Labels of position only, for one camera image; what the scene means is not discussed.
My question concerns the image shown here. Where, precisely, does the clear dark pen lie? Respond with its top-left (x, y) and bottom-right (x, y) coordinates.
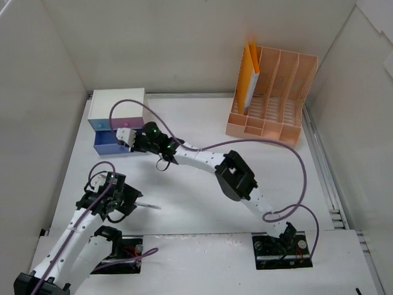
top-left (135, 202), bottom-right (161, 210)

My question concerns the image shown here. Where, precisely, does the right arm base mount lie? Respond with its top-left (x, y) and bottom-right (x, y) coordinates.
top-left (252, 232), bottom-right (313, 270)

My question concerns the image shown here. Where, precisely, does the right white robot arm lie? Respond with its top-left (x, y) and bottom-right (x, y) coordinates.
top-left (116, 122), bottom-right (273, 220)

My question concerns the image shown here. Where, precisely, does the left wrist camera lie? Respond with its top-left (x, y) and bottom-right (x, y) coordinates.
top-left (88, 173), bottom-right (107, 191)

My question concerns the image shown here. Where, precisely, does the dark blue drawer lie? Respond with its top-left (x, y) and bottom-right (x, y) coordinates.
top-left (93, 128), bottom-right (146, 156)

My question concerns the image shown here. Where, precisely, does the peach file organizer rack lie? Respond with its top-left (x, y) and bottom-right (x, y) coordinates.
top-left (225, 46), bottom-right (318, 148)

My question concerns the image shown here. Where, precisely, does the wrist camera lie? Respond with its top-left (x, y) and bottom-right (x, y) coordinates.
top-left (115, 128), bottom-right (137, 150)
top-left (88, 173), bottom-right (107, 191)

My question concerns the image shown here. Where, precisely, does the orange folder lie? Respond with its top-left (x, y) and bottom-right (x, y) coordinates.
top-left (235, 40), bottom-right (260, 115)

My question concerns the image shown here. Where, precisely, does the pink drawer with knob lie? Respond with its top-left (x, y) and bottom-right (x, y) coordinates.
top-left (111, 117), bottom-right (144, 129)

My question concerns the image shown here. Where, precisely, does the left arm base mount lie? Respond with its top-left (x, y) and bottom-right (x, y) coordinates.
top-left (91, 236), bottom-right (143, 275)

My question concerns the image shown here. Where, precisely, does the white drawer box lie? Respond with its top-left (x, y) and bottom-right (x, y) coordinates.
top-left (88, 87), bottom-right (151, 124)

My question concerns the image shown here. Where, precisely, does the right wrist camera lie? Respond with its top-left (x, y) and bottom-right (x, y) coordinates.
top-left (115, 128), bottom-right (137, 150)

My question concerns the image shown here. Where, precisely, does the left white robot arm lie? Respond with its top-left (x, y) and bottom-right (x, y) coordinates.
top-left (14, 172), bottom-right (142, 294)

